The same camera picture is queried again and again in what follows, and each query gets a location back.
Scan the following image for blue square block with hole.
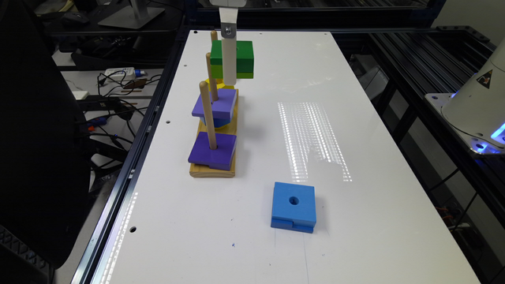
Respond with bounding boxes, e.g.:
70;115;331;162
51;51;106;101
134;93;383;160
271;182;316;234

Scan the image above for black computer mouse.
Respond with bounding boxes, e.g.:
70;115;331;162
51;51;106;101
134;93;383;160
60;12;89;27

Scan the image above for green square block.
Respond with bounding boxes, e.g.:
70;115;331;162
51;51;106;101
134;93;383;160
210;40;254;79

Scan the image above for light purple square block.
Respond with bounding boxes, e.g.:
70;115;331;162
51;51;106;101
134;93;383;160
192;88;238;120

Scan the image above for yellow block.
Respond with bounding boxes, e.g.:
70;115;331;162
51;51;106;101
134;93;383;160
205;79;234;91

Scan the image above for silver monitor stand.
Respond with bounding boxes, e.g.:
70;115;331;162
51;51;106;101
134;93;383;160
98;0;165;30

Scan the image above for rear wooden peg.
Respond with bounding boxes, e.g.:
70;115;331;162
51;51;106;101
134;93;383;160
211;30;218;43

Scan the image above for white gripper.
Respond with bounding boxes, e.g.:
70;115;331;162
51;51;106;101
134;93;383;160
209;0;247;85

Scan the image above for blue round block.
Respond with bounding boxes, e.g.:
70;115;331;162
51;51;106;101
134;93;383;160
200;117;231;129

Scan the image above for middle wooden peg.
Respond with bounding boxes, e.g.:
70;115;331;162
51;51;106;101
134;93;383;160
206;52;219;102

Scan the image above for wooden peg base board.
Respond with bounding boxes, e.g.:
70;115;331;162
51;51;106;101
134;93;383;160
189;89;239;178

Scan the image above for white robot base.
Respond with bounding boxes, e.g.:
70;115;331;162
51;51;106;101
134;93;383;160
425;43;504;155

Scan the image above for black power adapter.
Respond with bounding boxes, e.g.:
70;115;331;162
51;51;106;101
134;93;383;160
77;95;122;111

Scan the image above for dark purple square block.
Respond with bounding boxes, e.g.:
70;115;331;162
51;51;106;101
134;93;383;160
188;132;237;170

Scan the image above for wooden peg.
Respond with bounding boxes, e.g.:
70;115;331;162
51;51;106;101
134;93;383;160
206;52;219;102
199;81;217;150
211;30;218;43

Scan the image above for black office chair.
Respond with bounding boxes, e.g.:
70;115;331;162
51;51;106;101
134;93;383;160
1;1;90;268

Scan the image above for front wooden peg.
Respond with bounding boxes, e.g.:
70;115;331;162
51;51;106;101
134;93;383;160
199;81;217;150

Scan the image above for white power strip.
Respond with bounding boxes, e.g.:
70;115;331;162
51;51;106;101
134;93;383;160
104;67;147;80

